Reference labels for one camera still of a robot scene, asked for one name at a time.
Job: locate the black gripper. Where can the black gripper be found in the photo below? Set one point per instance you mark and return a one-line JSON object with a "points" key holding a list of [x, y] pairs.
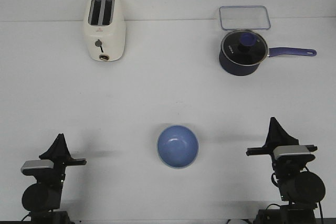
{"points": [[60, 166], [287, 166]]}

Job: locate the blue bowl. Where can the blue bowl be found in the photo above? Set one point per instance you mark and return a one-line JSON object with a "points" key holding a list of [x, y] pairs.
{"points": [[177, 146]]}

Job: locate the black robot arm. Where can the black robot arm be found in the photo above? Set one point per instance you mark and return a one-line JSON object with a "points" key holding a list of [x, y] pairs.
{"points": [[301, 190], [42, 199]]}

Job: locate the dark blue saucepan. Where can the dark blue saucepan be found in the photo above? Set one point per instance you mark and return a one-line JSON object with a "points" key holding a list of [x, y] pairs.
{"points": [[238, 69]]}

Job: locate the glass pot lid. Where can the glass pot lid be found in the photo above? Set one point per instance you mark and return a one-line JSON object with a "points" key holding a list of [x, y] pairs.
{"points": [[244, 47]]}

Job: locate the clear rectangular container lid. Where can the clear rectangular container lid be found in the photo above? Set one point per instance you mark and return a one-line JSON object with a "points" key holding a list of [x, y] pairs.
{"points": [[244, 17]]}

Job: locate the white two-slot toaster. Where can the white two-slot toaster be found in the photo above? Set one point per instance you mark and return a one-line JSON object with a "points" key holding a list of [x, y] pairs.
{"points": [[104, 30]]}

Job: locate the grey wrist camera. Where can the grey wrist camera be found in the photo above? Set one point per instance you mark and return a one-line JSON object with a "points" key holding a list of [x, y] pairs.
{"points": [[290, 150], [37, 164]]}

